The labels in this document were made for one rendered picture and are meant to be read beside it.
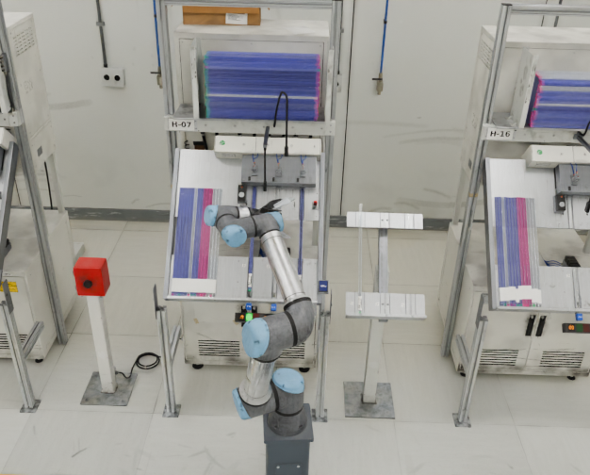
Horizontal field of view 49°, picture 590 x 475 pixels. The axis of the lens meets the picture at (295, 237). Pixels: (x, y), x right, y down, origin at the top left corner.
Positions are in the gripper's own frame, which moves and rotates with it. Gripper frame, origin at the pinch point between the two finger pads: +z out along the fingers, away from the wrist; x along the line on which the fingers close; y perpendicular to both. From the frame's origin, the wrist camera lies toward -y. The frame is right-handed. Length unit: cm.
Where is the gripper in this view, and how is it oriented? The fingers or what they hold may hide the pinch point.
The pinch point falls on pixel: (292, 218)
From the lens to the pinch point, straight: 246.3
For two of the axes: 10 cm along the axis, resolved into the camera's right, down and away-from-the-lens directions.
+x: 1.1, -9.8, -1.6
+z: 8.7, 0.2, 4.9
